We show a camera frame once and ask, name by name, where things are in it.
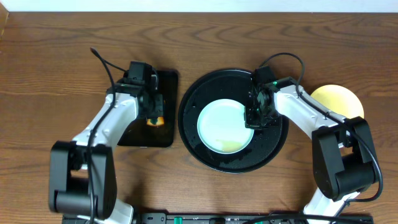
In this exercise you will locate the black rectangular tray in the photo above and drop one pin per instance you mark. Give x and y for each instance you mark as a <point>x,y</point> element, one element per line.
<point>139,134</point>

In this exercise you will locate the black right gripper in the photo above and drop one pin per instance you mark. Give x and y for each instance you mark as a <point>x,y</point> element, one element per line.
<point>251,122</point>

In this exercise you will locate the green plate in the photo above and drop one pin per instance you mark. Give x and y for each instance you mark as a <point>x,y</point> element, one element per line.
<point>221,127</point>

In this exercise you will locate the black round tray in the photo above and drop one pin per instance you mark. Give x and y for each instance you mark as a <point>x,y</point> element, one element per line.
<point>233,84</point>

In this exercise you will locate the yellow plate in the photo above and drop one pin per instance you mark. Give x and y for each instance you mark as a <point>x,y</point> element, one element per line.
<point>340,100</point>

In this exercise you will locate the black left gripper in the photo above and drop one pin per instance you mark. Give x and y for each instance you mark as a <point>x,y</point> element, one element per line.
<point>155,111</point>

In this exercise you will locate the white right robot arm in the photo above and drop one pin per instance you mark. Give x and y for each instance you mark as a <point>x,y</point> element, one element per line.
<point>344,158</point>

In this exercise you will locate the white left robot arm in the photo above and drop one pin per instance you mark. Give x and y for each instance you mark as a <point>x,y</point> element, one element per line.
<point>82,178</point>

